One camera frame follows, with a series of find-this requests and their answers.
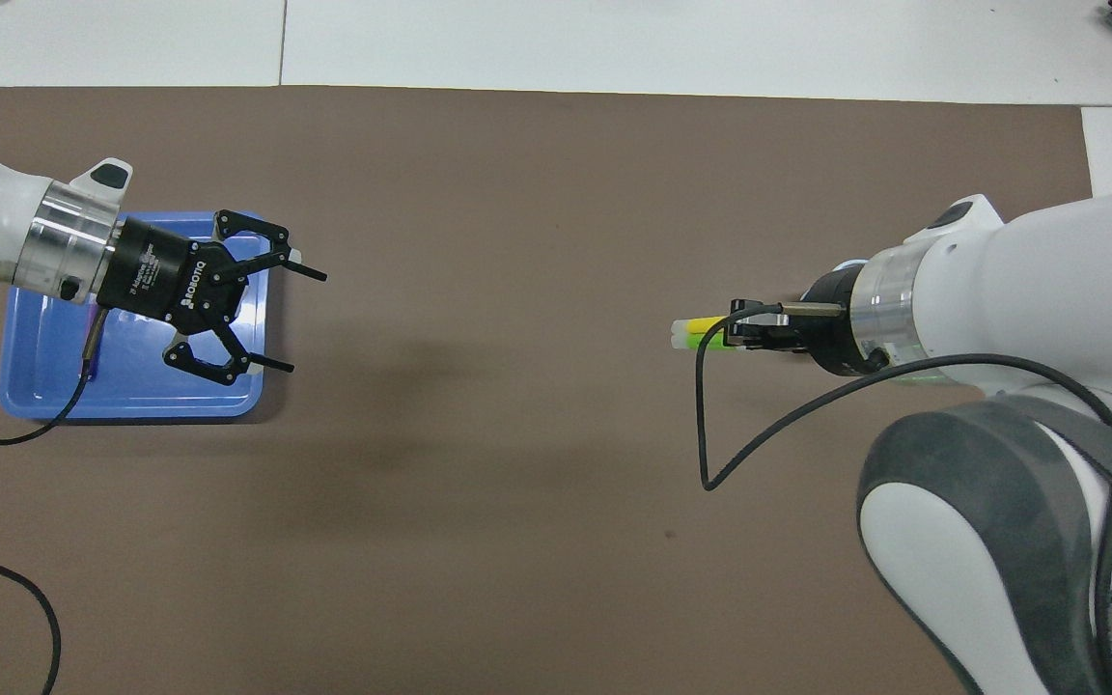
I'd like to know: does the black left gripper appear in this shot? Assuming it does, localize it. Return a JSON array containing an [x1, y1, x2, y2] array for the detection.
[[96, 209, 329, 388]]

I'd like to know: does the green pen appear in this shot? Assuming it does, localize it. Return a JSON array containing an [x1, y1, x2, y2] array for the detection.
[[672, 331, 742, 354]]

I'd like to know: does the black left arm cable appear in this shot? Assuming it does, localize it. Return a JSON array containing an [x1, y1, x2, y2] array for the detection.
[[0, 307, 108, 695]]

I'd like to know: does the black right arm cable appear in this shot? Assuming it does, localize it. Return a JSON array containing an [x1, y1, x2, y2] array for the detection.
[[696, 301, 1112, 619]]

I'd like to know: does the brown table mat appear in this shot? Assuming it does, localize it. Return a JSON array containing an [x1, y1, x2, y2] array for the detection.
[[0, 85, 1112, 695]]

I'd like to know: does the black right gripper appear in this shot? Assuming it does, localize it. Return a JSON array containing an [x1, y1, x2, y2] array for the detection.
[[725, 264, 881, 378]]

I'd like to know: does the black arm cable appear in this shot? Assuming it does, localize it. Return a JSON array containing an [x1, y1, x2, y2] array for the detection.
[[0, 307, 108, 695], [696, 301, 1112, 619]]

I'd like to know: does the blue plastic tray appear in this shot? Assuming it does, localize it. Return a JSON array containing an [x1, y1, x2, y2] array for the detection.
[[0, 211, 272, 421]]

